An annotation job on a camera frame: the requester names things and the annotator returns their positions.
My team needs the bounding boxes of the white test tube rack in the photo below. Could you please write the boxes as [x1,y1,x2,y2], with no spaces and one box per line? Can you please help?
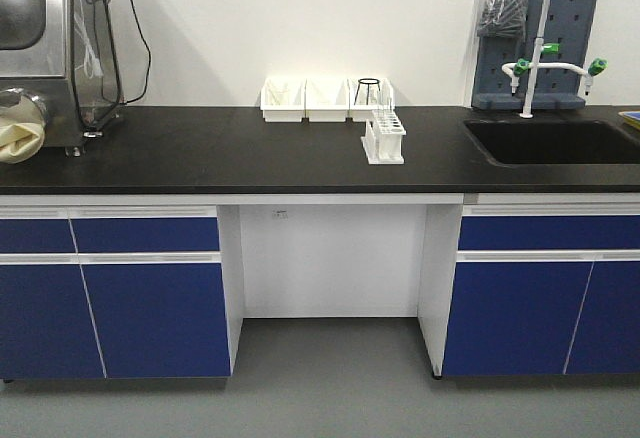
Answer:
[361,109,406,165]

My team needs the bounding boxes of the blue-grey pegboard drying rack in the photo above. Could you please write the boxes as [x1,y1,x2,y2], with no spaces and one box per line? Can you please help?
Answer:
[471,0,606,111]

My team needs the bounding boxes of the white middle storage bin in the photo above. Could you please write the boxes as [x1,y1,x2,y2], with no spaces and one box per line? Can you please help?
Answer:
[305,76,349,122]

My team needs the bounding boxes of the white storage bin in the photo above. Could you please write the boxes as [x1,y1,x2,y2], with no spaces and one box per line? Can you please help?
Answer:
[347,77,395,122]
[305,76,349,122]
[260,76,306,122]

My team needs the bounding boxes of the white left storage bin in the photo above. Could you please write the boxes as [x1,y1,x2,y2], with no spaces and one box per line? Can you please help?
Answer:
[260,76,306,122]

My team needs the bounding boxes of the white right storage bin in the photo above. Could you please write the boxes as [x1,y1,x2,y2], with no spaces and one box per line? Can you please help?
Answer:
[347,77,395,122]

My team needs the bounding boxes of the black lab sink basin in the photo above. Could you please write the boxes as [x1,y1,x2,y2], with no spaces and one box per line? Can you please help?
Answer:
[464,120,639,165]

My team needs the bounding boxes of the blue left cabinet unit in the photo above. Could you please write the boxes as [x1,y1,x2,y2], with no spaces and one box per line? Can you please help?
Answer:
[1,205,243,381]

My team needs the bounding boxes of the blue cabinet unit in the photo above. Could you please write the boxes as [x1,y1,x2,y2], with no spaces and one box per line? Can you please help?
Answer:
[1,205,243,381]
[434,206,639,377]

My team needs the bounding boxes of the blue right cabinet unit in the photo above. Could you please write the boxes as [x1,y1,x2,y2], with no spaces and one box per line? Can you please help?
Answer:
[434,206,639,377]

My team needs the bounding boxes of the bag of black pegs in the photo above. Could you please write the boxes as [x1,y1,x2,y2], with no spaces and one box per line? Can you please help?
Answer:
[475,0,540,39]

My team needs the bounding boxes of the stainless steel glove box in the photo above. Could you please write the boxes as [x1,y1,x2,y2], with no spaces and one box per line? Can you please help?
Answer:
[1,0,123,156]

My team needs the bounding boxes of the white gooseneck lab faucet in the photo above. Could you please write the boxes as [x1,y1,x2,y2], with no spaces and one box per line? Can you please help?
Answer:
[502,0,608,119]

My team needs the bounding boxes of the cream rubber glove sleeve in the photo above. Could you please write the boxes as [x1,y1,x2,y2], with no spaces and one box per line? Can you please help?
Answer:
[1,87,50,164]

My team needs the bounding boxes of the blue tray with yellow rim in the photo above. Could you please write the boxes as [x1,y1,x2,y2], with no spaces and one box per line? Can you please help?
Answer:
[619,111,640,130]

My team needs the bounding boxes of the black wire tripod stand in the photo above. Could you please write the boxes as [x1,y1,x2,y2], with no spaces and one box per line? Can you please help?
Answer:
[353,77,382,106]

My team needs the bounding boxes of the black power cable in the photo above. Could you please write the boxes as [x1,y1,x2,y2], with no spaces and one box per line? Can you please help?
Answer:
[68,0,152,138]

